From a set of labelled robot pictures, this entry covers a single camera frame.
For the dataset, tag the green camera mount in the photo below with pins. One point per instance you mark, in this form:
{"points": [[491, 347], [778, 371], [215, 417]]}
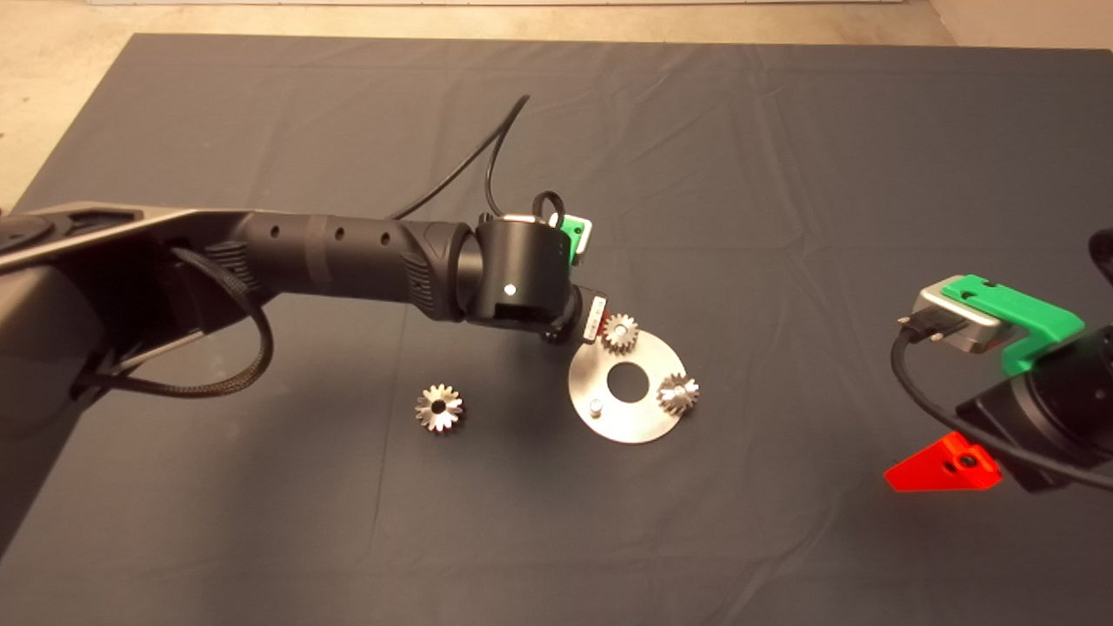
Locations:
{"points": [[572, 235], [1024, 313]]}

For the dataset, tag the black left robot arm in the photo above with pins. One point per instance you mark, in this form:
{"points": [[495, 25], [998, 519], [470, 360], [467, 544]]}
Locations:
{"points": [[348, 252]]}

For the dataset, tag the round metal plate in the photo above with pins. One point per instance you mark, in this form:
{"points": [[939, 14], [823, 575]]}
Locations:
{"points": [[635, 426]]}

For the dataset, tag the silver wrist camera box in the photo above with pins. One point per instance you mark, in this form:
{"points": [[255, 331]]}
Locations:
{"points": [[588, 235], [932, 301]]}

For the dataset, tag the dark grey table cloth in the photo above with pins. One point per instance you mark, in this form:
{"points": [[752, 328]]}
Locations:
{"points": [[783, 130]]}

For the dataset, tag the small steel gear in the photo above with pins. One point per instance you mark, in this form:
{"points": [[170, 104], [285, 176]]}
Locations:
{"points": [[626, 341]]}

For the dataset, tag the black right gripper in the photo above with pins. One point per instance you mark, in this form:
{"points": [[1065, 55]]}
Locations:
{"points": [[1061, 409]]}

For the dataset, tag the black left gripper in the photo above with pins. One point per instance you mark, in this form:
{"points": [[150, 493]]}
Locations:
{"points": [[587, 317]]}

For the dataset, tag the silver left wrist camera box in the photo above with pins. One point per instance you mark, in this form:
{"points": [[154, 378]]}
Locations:
{"points": [[588, 235]]}

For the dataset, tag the green right camera mount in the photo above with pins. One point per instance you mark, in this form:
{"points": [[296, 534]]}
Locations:
{"points": [[1024, 313]]}

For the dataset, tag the larger steel gear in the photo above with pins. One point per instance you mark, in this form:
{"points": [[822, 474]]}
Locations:
{"points": [[678, 396], [430, 417]]}

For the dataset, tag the green left camera mount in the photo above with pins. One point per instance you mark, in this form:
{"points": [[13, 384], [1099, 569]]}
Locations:
{"points": [[572, 235]]}

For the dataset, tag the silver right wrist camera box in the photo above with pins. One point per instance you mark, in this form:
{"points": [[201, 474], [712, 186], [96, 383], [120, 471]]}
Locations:
{"points": [[932, 301]]}

